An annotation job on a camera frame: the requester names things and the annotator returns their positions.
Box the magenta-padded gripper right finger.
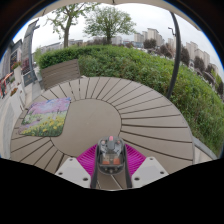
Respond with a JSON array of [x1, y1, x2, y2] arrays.
[[122, 143, 170, 190]]

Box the round-crowned leafy tree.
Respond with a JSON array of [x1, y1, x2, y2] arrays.
[[83, 5, 137, 45]]

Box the low white flower planter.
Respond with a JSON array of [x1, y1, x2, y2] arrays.
[[9, 87, 26, 118]]

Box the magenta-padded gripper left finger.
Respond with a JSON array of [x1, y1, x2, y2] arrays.
[[54, 143, 100, 190]]

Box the thin-crowned leaning tree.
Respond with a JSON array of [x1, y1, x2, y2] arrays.
[[46, 3, 98, 49]]

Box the beige cantilever patio umbrella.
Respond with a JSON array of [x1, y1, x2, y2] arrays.
[[43, 0, 201, 100]]

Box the grey shopfront building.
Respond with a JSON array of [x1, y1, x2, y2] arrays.
[[0, 39, 23, 99]]

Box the beige apartment blocks group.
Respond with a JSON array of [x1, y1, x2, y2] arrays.
[[133, 27, 221, 78]]

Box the floral print mouse pad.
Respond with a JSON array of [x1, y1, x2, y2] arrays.
[[18, 96, 72, 138]]

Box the dark grey sign pillar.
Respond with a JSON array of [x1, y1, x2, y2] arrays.
[[20, 19, 40, 88]]

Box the green trimmed hedge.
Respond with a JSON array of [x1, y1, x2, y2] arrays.
[[34, 44, 224, 156]]

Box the grey transparent computer mouse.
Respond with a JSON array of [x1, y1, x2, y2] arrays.
[[97, 134, 126, 176]]

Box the tall white flower planter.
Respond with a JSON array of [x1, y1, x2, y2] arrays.
[[11, 61, 24, 84]]

